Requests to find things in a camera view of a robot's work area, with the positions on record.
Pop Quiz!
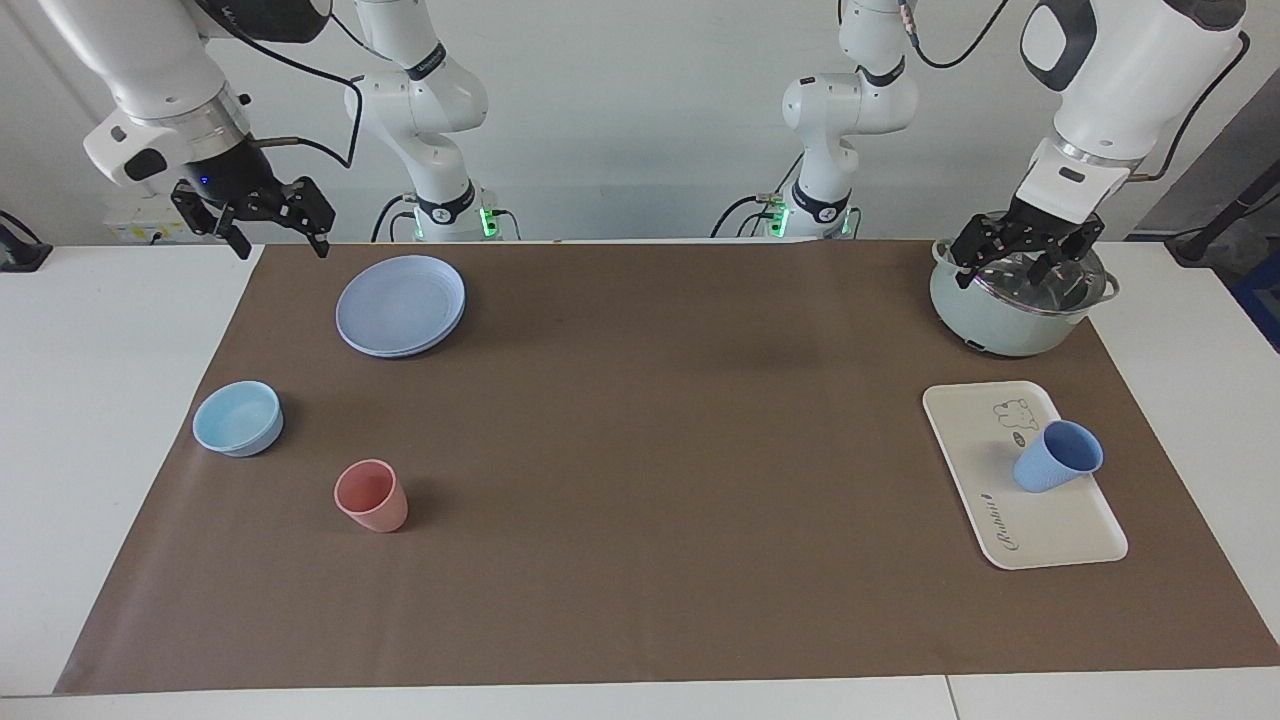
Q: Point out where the cream tray with bear print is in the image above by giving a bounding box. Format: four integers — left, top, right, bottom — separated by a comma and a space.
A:
921, 380, 1129, 571

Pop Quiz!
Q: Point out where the light blue plastic bowl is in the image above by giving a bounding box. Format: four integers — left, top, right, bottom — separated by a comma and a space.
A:
192, 380, 285, 458

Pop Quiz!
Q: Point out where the black right base cable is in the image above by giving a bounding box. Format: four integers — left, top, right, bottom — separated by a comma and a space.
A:
372, 195, 419, 243

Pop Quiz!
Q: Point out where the brown table mat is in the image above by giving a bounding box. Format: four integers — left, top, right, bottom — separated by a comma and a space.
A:
52, 240, 1280, 696

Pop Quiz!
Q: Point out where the black clamp stand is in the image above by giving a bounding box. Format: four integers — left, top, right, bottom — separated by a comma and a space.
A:
0, 210, 53, 273

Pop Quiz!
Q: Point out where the blue plastic cup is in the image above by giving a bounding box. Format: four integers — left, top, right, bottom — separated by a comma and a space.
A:
1013, 420, 1105, 494

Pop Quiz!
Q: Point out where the black left base cable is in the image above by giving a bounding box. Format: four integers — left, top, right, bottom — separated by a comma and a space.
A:
710, 150, 806, 239

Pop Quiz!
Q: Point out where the black base cable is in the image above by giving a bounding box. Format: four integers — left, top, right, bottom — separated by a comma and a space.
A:
710, 150, 806, 239
372, 195, 419, 243

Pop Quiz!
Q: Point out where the pale green cooking pot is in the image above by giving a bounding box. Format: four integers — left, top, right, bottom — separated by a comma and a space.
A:
928, 235, 1121, 359

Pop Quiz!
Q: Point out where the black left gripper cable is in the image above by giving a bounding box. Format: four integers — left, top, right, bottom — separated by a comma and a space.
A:
895, 0, 1251, 183

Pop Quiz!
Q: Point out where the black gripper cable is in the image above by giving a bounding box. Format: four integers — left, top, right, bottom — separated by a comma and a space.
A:
195, 0, 363, 169
895, 0, 1251, 183

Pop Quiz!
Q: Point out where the white wall socket strip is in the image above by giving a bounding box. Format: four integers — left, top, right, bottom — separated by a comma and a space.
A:
105, 195, 216, 244

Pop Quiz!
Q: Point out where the pink plastic cup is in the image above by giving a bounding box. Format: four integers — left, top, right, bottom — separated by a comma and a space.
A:
333, 458, 409, 534

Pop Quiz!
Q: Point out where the black tripod leg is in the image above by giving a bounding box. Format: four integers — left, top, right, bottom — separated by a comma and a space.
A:
1165, 165, 1280, 266

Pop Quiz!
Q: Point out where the blue plastic plate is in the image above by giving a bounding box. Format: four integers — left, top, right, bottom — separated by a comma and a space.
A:
335, 254, 468, 359

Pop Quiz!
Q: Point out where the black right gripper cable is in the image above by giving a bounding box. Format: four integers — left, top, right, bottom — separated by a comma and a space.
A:
195, 0, 363, 169

